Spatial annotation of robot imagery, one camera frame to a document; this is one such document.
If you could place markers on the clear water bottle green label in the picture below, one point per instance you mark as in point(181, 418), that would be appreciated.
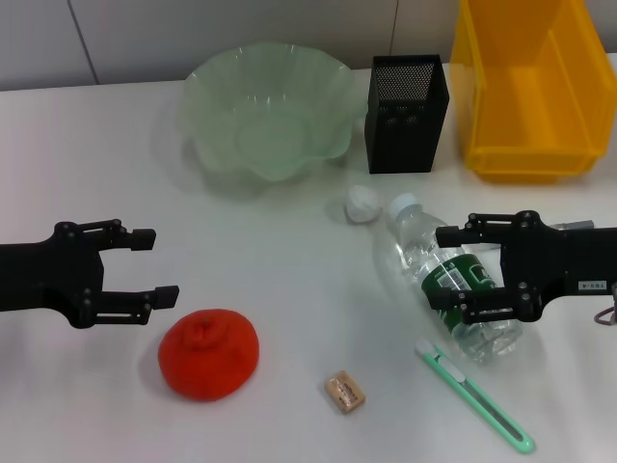
point(410, 241)

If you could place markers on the orange fruit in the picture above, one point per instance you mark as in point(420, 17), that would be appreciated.
point(207, 357)

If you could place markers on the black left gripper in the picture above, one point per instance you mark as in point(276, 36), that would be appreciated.
point(48, 275)

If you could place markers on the white paper ball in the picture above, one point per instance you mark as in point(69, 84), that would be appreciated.
point(360, 203)

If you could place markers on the green utility knife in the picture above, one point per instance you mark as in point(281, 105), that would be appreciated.
point(474, 390)

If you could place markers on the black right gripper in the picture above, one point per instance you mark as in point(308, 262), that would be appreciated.
point(554, 260)

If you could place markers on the black mesh pen holder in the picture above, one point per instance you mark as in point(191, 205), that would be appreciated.
point(405, 144)

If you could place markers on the green glass fruit bowl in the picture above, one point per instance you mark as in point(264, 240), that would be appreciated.
point(270, 120)

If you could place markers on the tan eraser block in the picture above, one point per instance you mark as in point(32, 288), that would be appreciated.
point(344, 391)

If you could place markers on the yellow plastic bin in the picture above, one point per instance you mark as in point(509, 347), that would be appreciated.
point(525, 120)

